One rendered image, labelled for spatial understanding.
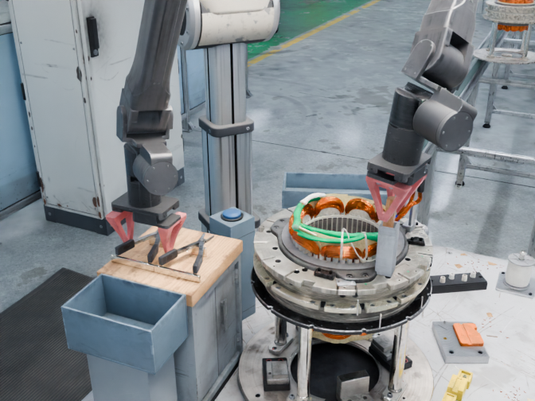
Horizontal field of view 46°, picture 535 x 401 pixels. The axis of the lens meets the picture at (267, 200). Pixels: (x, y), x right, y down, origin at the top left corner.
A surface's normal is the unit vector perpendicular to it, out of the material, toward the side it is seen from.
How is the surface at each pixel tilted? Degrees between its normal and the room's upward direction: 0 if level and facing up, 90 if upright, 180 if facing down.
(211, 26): 104
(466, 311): 0
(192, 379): 90
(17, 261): 0
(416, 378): 0
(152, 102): 115
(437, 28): 59
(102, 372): 90
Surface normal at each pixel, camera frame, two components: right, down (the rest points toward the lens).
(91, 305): 0.92, 0.17
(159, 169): 0.47, 0.39
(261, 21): 0.45, 0.59
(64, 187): -0.38, 0.34
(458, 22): 0.59, 0.09
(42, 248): 0.00, -0.90
